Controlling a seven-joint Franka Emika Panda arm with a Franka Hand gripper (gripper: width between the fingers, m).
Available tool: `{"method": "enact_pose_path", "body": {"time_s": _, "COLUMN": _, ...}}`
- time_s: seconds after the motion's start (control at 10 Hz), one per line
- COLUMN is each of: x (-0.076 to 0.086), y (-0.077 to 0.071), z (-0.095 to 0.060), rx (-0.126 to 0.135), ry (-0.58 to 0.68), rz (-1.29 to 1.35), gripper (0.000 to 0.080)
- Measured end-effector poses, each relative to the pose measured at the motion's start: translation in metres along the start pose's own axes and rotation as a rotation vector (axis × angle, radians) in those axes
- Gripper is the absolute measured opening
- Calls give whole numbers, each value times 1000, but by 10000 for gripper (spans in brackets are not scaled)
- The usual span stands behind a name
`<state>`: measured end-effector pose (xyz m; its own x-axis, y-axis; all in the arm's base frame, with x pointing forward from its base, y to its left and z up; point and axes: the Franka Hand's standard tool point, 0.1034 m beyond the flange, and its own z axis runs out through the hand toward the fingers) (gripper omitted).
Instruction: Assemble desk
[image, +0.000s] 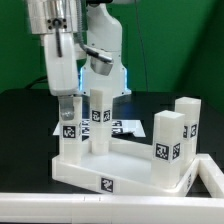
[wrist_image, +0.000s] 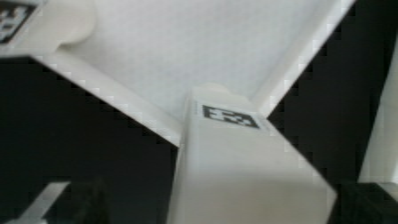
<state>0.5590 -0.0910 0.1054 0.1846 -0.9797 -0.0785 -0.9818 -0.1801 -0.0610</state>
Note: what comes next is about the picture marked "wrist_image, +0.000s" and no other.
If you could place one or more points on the white desk leg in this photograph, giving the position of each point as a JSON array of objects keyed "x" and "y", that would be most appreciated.
[
  {"x": 44, "y": 24},
  {"x": 246, "y": 182}
]

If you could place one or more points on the white desk top tray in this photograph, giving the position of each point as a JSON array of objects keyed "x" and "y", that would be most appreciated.
[{"x": 175, "y": 43}]

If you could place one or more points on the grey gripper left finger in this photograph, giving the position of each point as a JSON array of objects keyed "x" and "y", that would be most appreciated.
[{"x": 70, "y": 203}]

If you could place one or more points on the white right fence bar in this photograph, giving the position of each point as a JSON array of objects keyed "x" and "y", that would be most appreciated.
[{"x": 381, "y": 160}]

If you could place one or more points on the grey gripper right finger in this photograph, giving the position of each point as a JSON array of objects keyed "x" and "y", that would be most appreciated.
[{"x": 367, "y": 205}]

